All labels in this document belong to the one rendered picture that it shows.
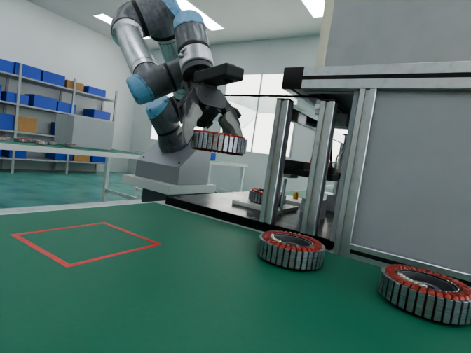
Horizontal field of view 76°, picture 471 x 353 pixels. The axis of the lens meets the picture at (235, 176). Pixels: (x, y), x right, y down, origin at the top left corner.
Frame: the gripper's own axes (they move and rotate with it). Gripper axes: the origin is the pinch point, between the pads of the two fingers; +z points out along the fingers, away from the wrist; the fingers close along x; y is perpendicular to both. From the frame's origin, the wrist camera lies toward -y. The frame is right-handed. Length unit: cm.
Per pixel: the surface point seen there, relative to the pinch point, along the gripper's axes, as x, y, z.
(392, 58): -30.7, -25.1, -12.1
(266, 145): -390, 336, -229
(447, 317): -8.6, -24.7, 34.2
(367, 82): -19.5, -22.7, -4.1
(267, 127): -389, 320, -263
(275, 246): -1.1, -7.4, 21.5
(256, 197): -25.1, 19.1, 3.5
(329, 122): -18.8, -13.4, -1.1
